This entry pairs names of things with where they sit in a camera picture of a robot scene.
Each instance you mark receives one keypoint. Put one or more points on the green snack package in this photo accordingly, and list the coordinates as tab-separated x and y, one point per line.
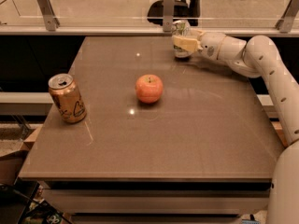
43	213

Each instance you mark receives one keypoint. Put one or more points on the black office chair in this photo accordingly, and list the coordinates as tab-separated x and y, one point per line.
188	9

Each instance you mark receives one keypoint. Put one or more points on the middle metal glass bracket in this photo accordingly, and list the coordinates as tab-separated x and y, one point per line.
168	15

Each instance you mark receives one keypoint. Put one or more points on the glass barrier panel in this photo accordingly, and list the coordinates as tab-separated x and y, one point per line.
81	13

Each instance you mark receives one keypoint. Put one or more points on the gold soda can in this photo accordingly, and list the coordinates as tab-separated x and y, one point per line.
66	95

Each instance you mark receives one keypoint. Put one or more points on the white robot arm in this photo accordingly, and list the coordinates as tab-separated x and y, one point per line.
259	57

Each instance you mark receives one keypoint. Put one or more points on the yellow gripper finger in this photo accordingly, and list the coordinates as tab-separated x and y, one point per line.
187	43
197	33

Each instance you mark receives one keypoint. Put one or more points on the metal glass bracket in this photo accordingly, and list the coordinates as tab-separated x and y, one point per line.
285	23
168	15
50	20

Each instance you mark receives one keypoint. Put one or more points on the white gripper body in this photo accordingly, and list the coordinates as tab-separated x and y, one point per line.
211	46

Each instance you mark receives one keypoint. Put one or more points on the left metal glass bracket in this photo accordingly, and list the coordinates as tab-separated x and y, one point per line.
50	20

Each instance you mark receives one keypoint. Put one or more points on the orange red apple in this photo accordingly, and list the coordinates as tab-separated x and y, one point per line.
149	89

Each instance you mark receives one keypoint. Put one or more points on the right metal glass bracket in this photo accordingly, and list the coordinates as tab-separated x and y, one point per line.
285	23

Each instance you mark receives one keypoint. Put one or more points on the white green 7up can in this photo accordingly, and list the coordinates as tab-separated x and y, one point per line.
181	27

